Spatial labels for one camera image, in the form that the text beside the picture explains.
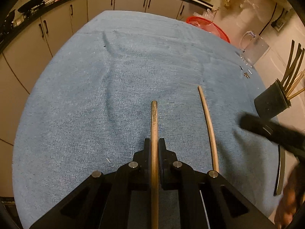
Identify black utensil holder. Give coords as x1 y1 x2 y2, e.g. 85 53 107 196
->
254 79 291 120

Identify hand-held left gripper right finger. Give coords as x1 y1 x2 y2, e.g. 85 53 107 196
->
158 138 275 229

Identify blue towel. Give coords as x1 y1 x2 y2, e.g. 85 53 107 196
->
12 10 280 229

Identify wall power outlet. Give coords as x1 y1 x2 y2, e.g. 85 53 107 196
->
271 16 287 31

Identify brown wooden chopstick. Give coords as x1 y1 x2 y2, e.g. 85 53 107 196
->
150 100 160 229
284 43 302 84
287 48 305 89

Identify beige kitchen cabinets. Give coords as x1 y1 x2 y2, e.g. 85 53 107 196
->
0 0 210 197

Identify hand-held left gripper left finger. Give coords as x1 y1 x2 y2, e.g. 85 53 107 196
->
31 138 152 229

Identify small metal pieces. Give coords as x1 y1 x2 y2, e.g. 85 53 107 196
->
240 65 253 80

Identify red plastic basket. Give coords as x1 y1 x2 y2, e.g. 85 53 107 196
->
185 16 231 44

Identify crumpled clear plastic bag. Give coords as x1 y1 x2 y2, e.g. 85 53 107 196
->
193 8 216 20

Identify dark chopstick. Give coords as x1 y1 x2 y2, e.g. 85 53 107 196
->
274 145 286 196
282 40 295 82

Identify black power cable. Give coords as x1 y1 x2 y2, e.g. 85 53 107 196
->
258 2 278 35

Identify clear glass pitcher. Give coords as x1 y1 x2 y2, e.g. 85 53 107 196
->
239 30 270 65

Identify person's right hand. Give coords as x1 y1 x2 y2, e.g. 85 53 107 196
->
274 164 303 229

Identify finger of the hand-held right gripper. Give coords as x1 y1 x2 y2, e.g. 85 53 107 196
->
239 113 275 141

